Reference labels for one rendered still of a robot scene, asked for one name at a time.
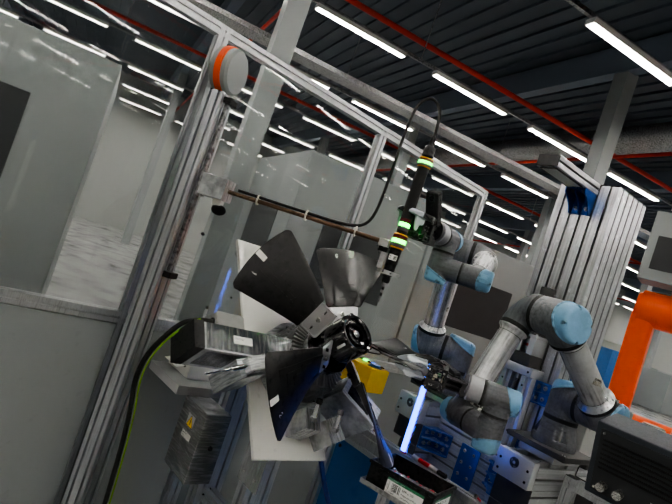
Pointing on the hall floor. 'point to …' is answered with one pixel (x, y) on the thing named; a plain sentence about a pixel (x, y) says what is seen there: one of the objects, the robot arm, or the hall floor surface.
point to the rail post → (319, 477)
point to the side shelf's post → (171, 489)
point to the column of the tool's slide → (143, 310)
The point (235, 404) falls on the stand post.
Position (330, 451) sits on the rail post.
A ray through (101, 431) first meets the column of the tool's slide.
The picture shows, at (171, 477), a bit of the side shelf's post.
